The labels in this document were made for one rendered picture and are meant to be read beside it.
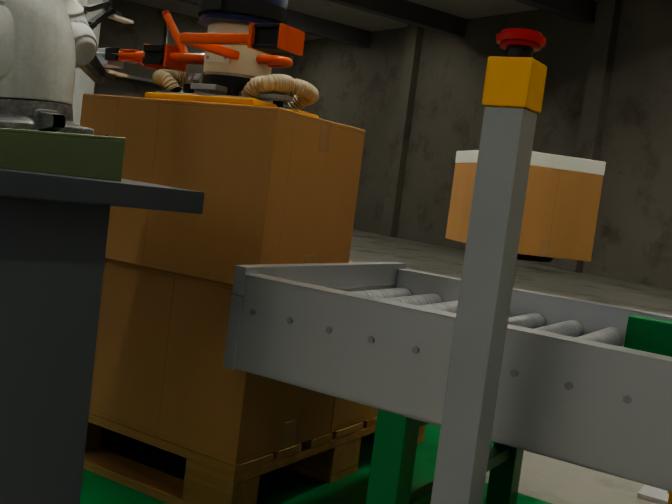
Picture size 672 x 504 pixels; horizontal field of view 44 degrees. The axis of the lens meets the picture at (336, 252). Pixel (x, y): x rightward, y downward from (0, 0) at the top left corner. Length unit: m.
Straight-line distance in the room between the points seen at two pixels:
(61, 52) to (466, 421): 0.96
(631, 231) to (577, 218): 8.80
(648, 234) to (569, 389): 10.70
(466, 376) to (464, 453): 0.11
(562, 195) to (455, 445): 2.21
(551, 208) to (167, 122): 1.80
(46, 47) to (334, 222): 0.83
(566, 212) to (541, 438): 2.06
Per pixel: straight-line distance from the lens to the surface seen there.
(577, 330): 1.97
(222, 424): 1.92
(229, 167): 1.87
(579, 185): 3.40
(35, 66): 1.59
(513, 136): 1.20
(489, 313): 1.20
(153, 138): 2.02
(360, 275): 2.03
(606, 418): 1.36
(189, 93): 2.08
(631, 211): 12.22
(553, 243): 3.36
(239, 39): 1.83
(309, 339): 1.57
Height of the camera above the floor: 0.79
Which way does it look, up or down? 4 degrees down
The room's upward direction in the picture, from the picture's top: 7 degrees clockwise
